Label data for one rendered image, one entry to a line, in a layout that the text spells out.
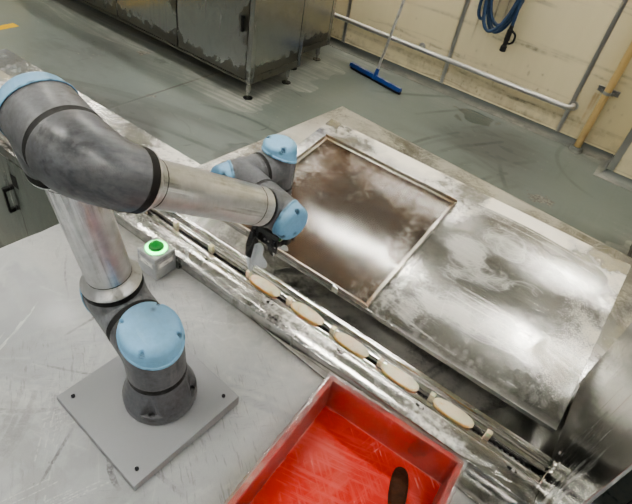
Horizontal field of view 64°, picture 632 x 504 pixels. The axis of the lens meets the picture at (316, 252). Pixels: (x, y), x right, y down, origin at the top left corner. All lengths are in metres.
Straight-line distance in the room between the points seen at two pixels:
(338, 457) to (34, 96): 0.85
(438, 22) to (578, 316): 3.80
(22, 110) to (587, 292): 1.35
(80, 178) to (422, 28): 4.50
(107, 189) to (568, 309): 1.17
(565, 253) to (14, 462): 1.43
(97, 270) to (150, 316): 0.12
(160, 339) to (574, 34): 4.12
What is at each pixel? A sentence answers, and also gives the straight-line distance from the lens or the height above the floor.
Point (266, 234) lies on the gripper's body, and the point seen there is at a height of 1.06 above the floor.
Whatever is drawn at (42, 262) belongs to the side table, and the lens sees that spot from 1.52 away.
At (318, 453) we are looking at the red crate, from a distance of 1.14.
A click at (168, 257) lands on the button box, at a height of 0.88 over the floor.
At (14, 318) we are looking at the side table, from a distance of 1.40.
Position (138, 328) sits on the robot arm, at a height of 1.07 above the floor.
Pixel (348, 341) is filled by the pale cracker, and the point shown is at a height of 0.86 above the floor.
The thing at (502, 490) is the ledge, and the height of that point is 0.85.
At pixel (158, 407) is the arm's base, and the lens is 1.10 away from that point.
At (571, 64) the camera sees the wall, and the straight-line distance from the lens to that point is 4.68.
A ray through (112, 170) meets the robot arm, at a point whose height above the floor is 1.44.
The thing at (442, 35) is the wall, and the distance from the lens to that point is 4.96.
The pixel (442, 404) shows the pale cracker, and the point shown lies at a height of 0.86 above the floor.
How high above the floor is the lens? 1.83
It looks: 41 degrees down
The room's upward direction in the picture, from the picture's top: 12 degrees clockwise
